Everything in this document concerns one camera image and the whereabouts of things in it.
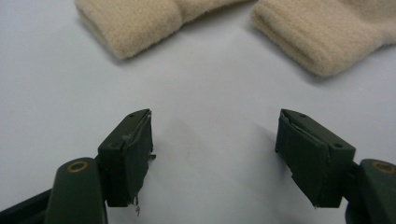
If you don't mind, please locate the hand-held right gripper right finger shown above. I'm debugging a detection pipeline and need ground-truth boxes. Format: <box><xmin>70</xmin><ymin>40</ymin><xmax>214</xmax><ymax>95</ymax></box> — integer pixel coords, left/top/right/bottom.
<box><xmin>275</xmin><ymin>107</ymin><xmax>357</xmax><ymax>209</ymax></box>

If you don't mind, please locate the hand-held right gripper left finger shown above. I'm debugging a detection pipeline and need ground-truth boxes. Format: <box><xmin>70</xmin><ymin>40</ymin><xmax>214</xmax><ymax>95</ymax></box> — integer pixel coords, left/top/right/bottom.
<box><xmin>96</xmin><ymin>107</ymin><xmax>157</xmax><ymax>217</ymax></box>

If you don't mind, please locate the beige glove with orange fingers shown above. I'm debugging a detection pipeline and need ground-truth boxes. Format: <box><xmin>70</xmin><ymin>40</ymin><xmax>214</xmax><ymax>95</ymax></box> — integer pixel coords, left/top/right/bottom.
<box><xmin>74</xmin><ymin>0</ymin><xmax>260</xmax><ymax>61</ymax></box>
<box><xmin>250</xmin><ymin>0</ymin><xmax>396</xmax><ymax>78</ymax></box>

